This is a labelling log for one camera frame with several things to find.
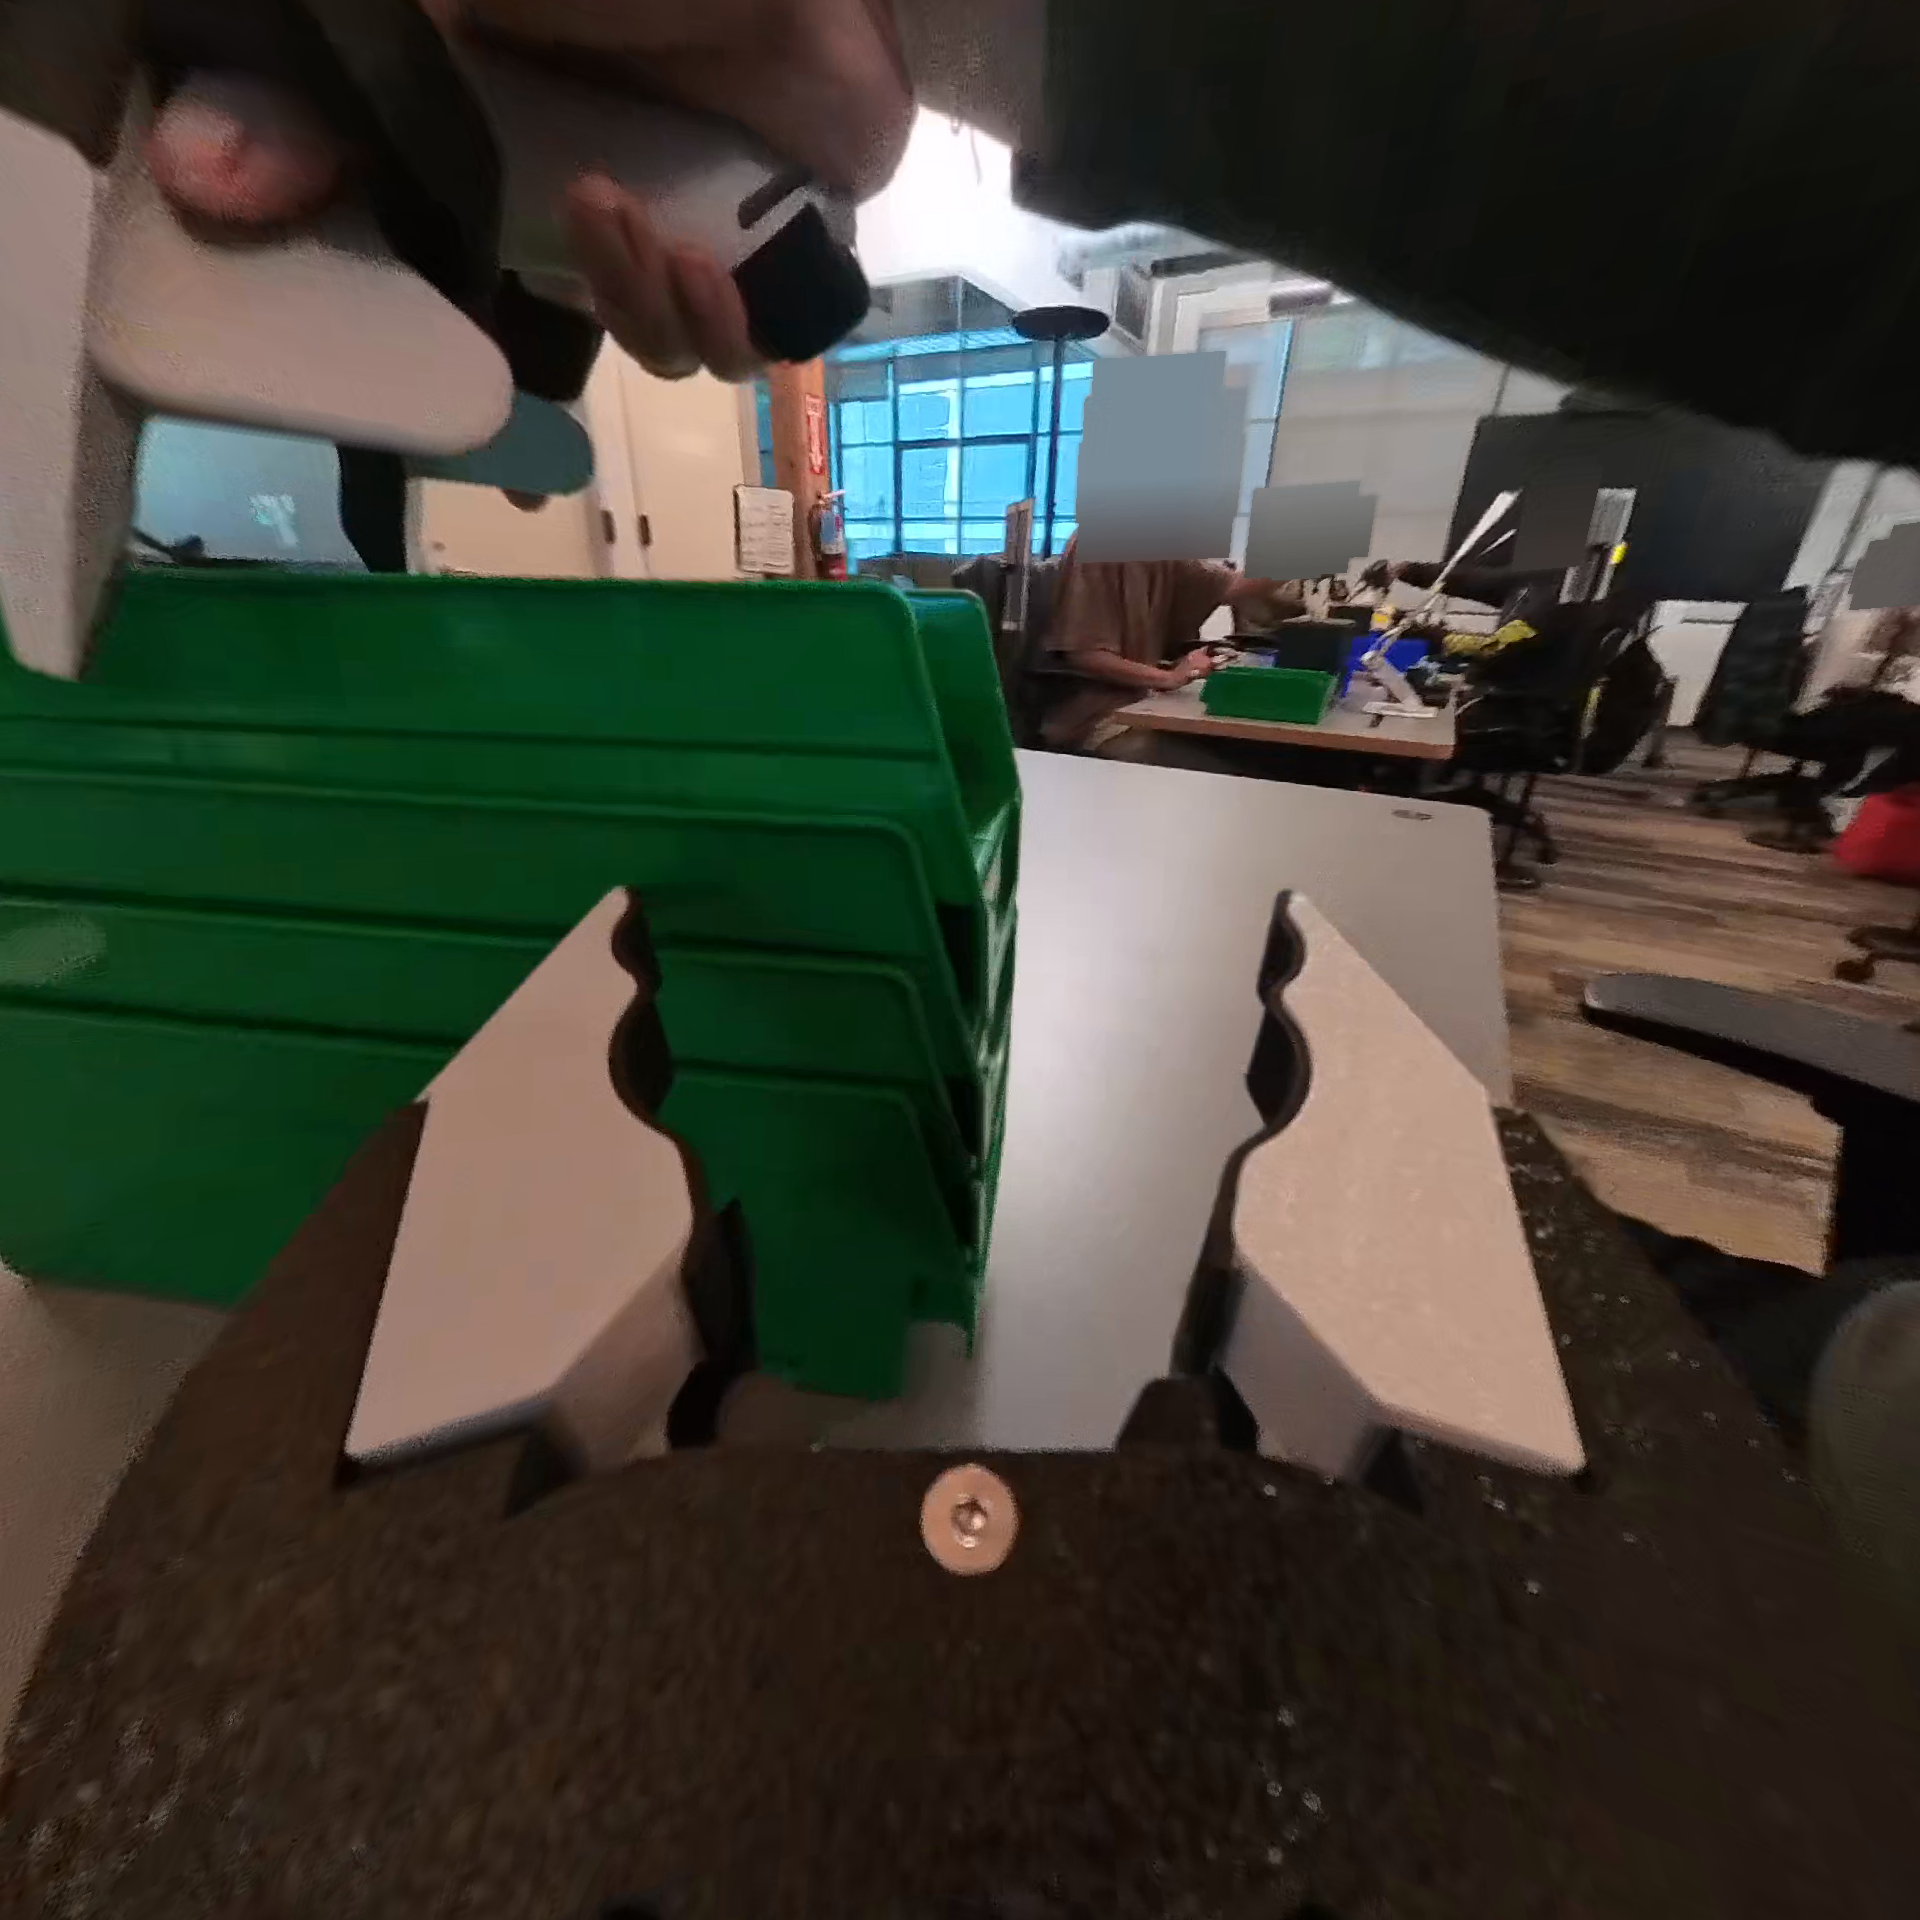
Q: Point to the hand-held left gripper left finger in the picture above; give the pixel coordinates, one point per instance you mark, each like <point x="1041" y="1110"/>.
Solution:
<point x="525" y="1230"/>

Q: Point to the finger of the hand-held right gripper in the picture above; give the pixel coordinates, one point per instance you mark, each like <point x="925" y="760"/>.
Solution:
<point x="54" y="450"/>

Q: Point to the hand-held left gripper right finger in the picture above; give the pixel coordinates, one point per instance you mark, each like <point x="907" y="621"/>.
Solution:
<point x="1395" y="1243"/>

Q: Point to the white door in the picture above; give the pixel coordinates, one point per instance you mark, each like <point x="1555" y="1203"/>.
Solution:
<point x="691" y="480"/>
<point x="465" y="539"/>

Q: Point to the white notice sheet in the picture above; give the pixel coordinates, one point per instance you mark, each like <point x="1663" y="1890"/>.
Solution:
<point x="764" y="528"/>

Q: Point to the black floor lamp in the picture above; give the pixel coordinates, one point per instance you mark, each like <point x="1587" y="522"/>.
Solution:
<point x="1062" y="322"/>

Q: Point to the red fire extinguisher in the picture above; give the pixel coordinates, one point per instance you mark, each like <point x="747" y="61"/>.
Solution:
<point x="829" y="539"/>

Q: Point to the black chair armrest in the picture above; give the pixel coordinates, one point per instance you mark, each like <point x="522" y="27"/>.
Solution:
<point x="1771" y="1036"/>

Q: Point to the white office desk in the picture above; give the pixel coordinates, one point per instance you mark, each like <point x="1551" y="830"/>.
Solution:
<point x="1291" y="734"/>

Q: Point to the blue plastic bin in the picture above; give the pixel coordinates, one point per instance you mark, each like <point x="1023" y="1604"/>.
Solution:
<point x="1381" y="668"/>

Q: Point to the red bag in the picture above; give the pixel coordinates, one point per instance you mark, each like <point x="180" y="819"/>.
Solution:
<point x="1882" y="838"/>

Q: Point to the dark office partition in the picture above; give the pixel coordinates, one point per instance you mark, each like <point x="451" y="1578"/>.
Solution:
<point x="1694" y="494"/>

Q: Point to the wooden post red signs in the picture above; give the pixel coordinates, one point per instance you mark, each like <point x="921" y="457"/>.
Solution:
<point x="788" y="450"/>

